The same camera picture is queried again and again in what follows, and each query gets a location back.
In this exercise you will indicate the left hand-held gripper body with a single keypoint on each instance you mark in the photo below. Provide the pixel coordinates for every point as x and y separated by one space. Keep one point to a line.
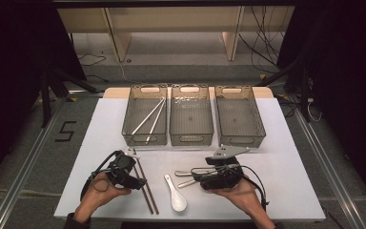
120 168

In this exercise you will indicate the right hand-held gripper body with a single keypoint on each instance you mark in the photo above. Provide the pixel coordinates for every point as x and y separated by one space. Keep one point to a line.
222 179

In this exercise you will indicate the white ceramic spoon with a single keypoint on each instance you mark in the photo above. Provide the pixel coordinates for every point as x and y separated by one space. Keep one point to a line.
178 202

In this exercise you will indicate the white chopstick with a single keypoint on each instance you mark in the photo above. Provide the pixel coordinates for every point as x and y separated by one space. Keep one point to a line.
155 122
148 116

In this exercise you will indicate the clear grey plastic bin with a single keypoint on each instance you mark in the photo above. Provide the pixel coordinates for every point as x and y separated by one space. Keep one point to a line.
139 111
238 122
190 120

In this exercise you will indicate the person's right hand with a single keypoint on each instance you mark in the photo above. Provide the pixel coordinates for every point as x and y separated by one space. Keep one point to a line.
244 197

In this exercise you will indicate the person's left hand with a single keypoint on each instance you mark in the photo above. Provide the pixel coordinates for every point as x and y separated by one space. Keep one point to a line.
97 197

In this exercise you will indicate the black tripod stand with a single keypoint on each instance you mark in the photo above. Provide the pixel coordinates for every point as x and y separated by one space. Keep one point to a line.
46 101

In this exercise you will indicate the black metal stand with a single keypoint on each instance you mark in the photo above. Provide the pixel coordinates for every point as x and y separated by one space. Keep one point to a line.
304 92

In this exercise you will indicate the black curtain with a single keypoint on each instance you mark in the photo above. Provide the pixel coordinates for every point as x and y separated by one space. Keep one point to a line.
12 79
346 79

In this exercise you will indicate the beige wooden desk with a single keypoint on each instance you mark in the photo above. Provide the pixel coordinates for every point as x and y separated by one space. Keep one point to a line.
171 19

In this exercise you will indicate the short aluminium rail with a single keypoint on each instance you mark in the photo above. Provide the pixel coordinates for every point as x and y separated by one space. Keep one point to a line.
85 92

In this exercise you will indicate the aluminium floor rail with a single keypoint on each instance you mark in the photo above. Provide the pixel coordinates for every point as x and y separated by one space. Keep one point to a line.
22 178
330 168

